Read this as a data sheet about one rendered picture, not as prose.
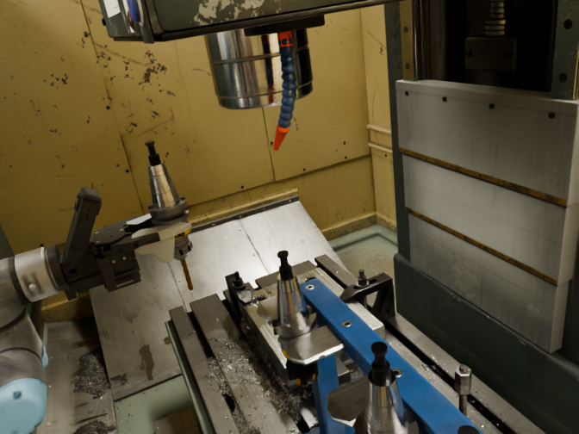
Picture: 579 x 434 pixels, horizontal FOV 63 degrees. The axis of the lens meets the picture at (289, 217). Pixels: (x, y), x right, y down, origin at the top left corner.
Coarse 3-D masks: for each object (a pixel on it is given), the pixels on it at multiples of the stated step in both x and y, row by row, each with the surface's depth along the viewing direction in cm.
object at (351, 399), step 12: (348, 384) 54; (360, 384) 54; (336, 396) 52; (348, 396) 52; (360, 396) 52; (336, 408) 51; (348, 408) 51; (360, 408) 50; (336, 420) 50; (348, 420) 49
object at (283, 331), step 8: (272, 320) 65; (312, 320) 64; (280, 328) 64; (288, 328) 63; (296, 328) 63; (304, 328) 63; (312, 328) 64; (280, 336) 65; (288, 336) 63; (296, 336) 63
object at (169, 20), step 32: (160, 0) 37; (192, 0) 38; (224, 0) 39; (256, 0) 40; (288, 0) 41; (320, 0) 42; (352, 0) 44; (384, 0) 45; (128, 32) 51; (160, 32) 38; (192, 32) 39
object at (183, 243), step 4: (176, 240) 77; (180, 240) 77; (184, 240) 77; (188, 240) 78; (176, 244) 77; (180, 244) 77; (184, 244) 78; (188, 244) 78; (176, 248) 77; (180, 248) 77; (184, 248) 78; (188, 248) 78; (176, 252) 77; (180, 252) 77; (184, 252) 78; (188, 252) 78; (176, 256) 78; (180, 256) 78; (184, 256) 78
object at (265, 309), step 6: (264, 300) 72; (270, 300) 72; (276, 300) 71; (258, 306) 71; (264, 306) 70; (270, 306) 70; (276, 306) 70; (258, 312) 70; (264, 312) 69; (270, 312) 69; (264, 318) 69; (270, 318) 68
